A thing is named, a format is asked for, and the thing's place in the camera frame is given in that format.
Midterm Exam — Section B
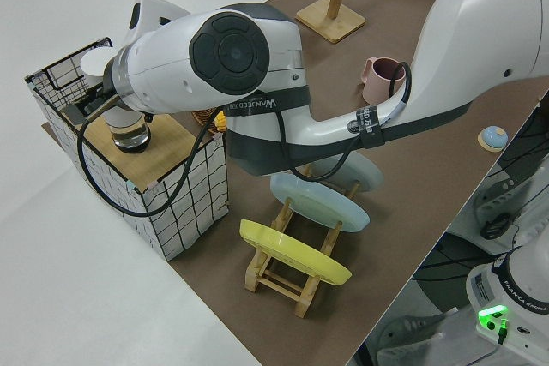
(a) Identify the yellow plate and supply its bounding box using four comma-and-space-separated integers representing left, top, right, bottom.
238, 219, 353, 286

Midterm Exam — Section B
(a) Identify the small blue desk bell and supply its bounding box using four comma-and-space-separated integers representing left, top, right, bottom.
477, 125, 510, 153

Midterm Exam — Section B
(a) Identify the brown wicker basket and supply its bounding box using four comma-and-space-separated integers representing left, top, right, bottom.
190, 108, 226, 127

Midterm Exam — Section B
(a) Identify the wooden plate rack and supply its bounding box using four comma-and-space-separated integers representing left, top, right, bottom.
244, 179, 361, 319

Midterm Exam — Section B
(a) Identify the light blue plate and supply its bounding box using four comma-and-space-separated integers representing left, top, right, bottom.
269, 172, 371, 234

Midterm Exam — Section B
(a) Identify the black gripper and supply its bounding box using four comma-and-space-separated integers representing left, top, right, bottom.
83, 61, 154, 123

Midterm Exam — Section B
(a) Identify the grey plate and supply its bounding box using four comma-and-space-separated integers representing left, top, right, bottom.
312, 153, 383, 194

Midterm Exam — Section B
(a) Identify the brown table mat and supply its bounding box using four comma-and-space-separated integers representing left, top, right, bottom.
40, 0, 549, 366

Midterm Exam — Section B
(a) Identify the pink mug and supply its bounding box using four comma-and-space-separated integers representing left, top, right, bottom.
359, 56, 407, 103

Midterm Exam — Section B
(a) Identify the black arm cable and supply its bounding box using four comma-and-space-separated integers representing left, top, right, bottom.
75, 61, 413, 218

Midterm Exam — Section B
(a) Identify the wire and wood shelf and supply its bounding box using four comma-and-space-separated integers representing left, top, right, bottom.
24, 38, 230, 262

